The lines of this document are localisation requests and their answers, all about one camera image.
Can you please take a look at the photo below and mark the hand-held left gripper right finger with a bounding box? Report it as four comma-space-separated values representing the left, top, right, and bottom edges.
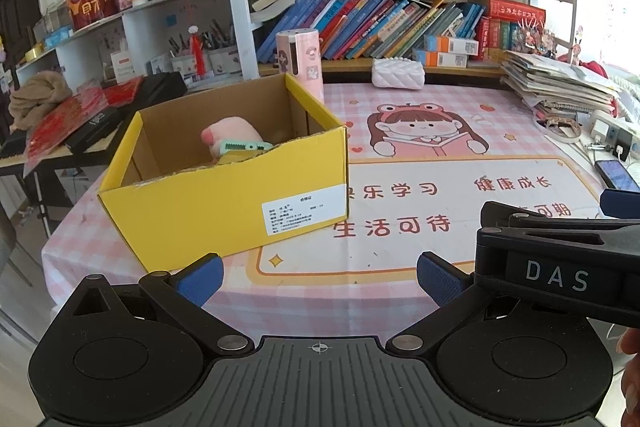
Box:
385, 252, 538, 355

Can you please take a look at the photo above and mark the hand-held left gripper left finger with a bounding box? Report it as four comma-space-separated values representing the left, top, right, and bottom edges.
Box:
67, 252, 253, 357

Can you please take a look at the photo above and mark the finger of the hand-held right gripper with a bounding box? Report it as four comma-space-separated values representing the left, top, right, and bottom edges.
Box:
601, 188, 640, 219
474, 201, 640, 325

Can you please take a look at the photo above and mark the yellow cardboard box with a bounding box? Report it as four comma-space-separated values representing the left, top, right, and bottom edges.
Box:
97, 73, 349, 273

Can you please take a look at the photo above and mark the pink plush pig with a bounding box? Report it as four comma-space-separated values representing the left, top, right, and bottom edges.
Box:
201, 117, 266, 158

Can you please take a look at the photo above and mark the person's right hand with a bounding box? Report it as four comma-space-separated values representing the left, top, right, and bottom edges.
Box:
617, 326, 640, 427

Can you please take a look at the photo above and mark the black smartphone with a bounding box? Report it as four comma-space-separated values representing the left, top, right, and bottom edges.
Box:
595, 159, 640, 192

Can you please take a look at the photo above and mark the white power strip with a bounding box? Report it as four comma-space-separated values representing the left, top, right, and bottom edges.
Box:
587, 112, 640, 160

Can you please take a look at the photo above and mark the stack of papers and notebooks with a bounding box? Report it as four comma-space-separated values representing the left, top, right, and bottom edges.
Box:
500, 49, 621, 120

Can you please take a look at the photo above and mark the black flat box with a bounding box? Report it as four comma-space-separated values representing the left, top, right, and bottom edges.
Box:
65, 106, 126, 152

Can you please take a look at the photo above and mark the colourful cartoon figure stand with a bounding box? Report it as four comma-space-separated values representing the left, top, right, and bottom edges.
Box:
517, 17, 556, 52

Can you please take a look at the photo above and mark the black electronic keyboard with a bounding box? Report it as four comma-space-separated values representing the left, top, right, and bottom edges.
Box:
0, 72, 188, 168

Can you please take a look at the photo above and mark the red gold paper packet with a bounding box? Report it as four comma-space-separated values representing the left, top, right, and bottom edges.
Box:
102, 76, 146, 105

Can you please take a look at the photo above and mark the red gold patterned bag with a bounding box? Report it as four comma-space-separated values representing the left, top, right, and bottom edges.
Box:
22, 89, 108, 178

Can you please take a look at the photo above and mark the red book set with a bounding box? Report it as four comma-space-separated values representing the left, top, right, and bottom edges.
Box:
475, 17, 521, 60

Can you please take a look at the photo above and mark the white quilted pencil case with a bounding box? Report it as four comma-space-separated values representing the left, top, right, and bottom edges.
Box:
371, 57, 427, 92

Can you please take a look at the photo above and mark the orange blue medicine box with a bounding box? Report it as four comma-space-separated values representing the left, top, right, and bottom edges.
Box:
424, 34, 480, 54
413, 49, 468, 68

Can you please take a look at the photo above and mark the white cartoon pen holder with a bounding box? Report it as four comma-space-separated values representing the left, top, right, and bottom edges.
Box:
170, 34, 200, 75
204, 19, 240, 75

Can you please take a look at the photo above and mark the blue white small box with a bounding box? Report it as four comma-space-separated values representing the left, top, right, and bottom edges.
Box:
146, 54, 173, 76

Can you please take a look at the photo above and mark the red thick dictionary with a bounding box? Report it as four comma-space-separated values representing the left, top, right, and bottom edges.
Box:
487, 0, 547, 22

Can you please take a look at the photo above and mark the white red label box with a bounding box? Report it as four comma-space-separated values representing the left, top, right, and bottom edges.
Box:
109, 51, 135, 82

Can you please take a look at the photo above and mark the red tassel ornament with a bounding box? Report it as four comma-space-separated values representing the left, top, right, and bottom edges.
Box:
187, 24, 207, 78

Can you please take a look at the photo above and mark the pink cartoon humidifier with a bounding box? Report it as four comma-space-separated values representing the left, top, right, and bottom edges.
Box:
276, 28, 325, 105

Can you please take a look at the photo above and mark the beige knitted scarf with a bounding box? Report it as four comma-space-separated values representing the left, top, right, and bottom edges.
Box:
9, 73, 73, 130

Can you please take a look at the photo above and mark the white curved side shelf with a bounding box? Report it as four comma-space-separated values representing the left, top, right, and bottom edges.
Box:
15, 0, 236, 88

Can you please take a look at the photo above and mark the leaning row of blue books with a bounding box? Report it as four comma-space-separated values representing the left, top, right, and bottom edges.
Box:
257, 0, 486, 60

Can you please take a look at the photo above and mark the blue tissue pack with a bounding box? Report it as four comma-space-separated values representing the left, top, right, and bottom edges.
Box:
42, 27, 73, 50

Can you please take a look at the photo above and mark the thick beige paperback book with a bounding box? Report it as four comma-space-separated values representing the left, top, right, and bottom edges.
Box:
251, 0, 304, 25

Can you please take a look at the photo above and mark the white patterned tape ring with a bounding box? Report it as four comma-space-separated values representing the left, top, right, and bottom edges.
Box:
542, 117, 583, 145

